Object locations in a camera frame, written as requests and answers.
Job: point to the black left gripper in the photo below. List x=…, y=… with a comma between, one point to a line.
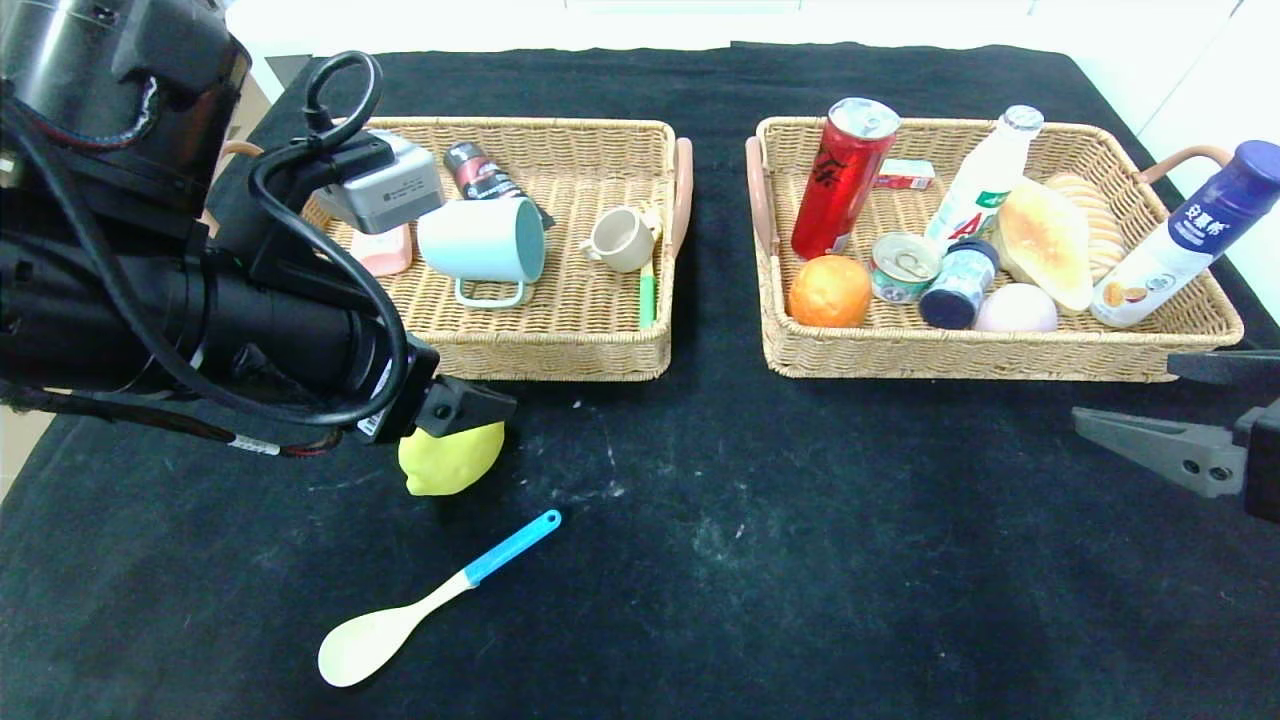
x=392, y=393

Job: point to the white milk drink bottle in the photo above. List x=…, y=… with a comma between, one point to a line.
x=980, y=190

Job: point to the striped bread loaf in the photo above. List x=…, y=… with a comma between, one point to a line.
x=1100, y=225

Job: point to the yellow bread bun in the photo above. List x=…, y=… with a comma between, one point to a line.
x=1045, y=245

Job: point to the orange fruit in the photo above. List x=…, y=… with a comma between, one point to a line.
x=828, y=290

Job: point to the light blue mug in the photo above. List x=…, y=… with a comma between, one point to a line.
x=470, y=240

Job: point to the white table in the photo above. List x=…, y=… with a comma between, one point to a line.
x=500, y=25

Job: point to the pale pink round bun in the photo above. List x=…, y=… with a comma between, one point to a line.
x=1015, y=312

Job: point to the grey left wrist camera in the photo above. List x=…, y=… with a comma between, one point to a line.
x=395, y=190

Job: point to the red soda can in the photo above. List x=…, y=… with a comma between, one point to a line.
x=835, y=190

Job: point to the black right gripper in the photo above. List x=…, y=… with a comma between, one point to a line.
x=1263, y=455

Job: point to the small beige cup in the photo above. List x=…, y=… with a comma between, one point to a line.
x=620, y=245

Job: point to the yellow lemon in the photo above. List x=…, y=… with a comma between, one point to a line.
x=450, y=465

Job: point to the small dark blue jar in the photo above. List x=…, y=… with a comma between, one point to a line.
x=955, y=290

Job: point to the short silver tin can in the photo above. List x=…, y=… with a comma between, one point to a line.
x=905, y=270

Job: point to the small pink bottle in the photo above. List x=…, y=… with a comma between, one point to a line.
x=385, y=255

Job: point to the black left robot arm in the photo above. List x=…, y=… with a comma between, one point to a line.
x=100, y=300

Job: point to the black cosmetic tube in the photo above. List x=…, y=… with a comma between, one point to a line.
x=475, y=170

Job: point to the black tablecloth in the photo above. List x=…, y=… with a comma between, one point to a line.
x=640, y=650

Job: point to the red green candy box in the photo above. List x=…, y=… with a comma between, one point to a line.
x=910, y=178

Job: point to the white bottle blue cap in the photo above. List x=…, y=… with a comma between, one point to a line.
x=1160, y=265

